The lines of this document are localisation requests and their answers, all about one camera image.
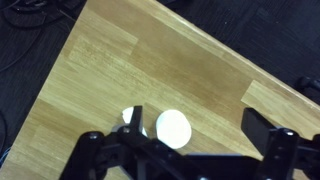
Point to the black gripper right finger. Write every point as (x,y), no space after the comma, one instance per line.
(256,126)

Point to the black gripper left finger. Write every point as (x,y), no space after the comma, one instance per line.
(137,120)

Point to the white bottle lid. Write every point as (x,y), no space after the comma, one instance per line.
(173,128)

